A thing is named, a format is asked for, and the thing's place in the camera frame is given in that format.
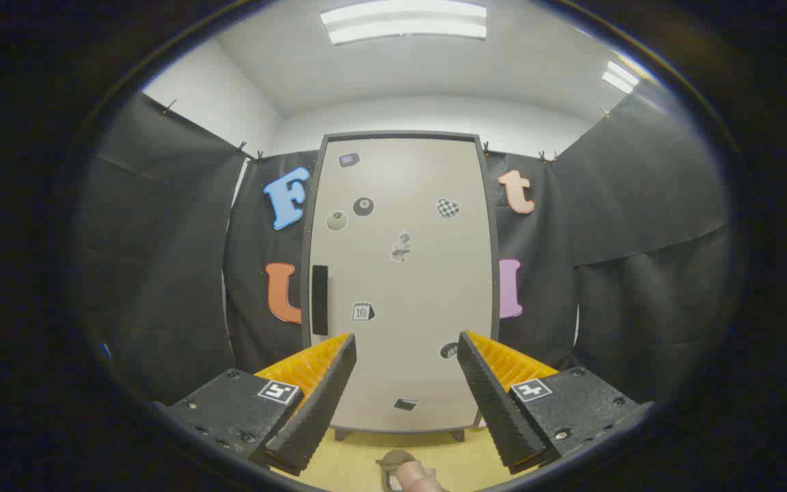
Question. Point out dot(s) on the black backdrop cloth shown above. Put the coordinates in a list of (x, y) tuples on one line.
[(161, 239)]

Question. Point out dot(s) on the brown fuzzy shoe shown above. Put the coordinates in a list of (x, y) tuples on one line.
[(393, 459)]

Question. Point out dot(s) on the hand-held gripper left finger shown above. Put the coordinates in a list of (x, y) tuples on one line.
[(325, 403)]

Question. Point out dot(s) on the small ceiling light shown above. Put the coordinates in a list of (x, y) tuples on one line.
[(620, 76)]

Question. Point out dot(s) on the long ceiling light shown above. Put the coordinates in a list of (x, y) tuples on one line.
[(404, 20)]

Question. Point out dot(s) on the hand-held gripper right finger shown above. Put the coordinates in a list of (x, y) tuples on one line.
[(492, 403)]

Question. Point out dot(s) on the grey shoe cabinet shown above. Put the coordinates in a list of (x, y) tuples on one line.
[(305, 321)]

